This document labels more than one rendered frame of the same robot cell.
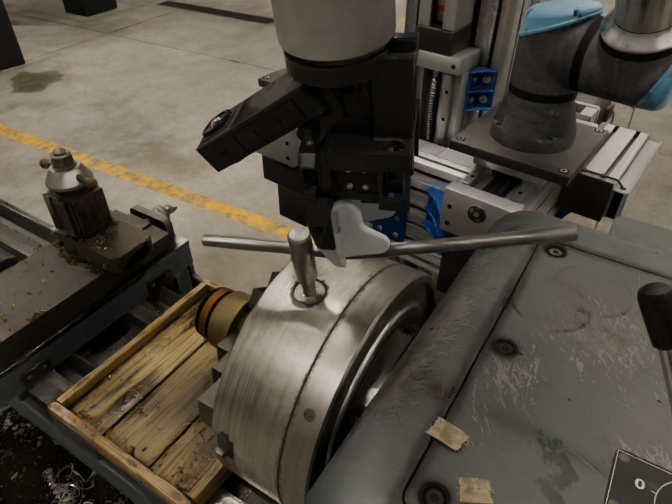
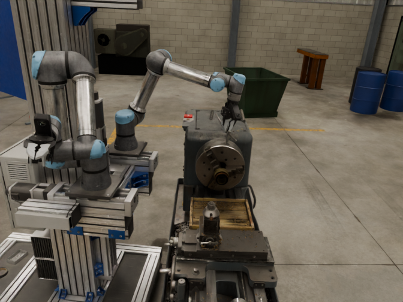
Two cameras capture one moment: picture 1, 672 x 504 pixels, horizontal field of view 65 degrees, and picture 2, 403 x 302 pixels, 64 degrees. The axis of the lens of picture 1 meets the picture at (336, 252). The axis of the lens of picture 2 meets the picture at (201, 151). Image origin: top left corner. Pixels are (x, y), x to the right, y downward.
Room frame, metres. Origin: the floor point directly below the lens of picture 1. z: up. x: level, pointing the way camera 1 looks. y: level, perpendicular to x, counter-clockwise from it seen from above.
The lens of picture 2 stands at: (1.57, 1.51, 1.99)
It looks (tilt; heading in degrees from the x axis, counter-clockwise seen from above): 23 degrees down; 236
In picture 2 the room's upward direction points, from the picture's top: 3 degrees clockwise
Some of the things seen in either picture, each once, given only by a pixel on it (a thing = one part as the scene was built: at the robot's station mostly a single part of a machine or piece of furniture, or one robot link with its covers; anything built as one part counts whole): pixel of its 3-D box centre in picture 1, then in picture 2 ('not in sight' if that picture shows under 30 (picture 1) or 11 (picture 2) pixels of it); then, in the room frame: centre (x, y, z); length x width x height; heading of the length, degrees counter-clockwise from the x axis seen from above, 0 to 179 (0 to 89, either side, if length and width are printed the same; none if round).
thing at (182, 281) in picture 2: not in sight; (181, 288); (1.01, 0.56, 0.84); 0.04 x 0.04 x 0.10; 58
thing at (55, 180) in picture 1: (67, 173); (210, 210); (0.81, 0.47, 1.13); 0.08 x 0.08 x 0.03
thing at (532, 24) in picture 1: (557, 44); (125, 121); (0.90, -0.37, 1.33); 0.13 x 0.12 x 0.14; 46
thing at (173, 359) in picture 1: (200, 377); (220, 214); (0.56, 0.23, 0.89); 0.36 x 0.30 x 0.04; 148
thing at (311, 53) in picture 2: not in sight; (309, 68); (-6.88, -5.34, 0.50); 1.61 x 0.44 x 1.00; 60
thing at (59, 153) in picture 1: (61, 156); (211, 204); (0.81, 0.47, 1.17); 0.04 x 0.04 x 0.03
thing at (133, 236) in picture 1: (99, 241); (209, 231); (0.80, 0.45, 0.99); 0.20 x 0.10 x 0.05; 58
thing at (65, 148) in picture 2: not in sight; (57, 152); (1.40, 0.24, 1.46); 0.11 x 0.08 x 0.11; 163
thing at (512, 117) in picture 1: (537, 109); (125, 139); (0.91, -0.36, 1.21); 0.15 x 0.15 x 0.10
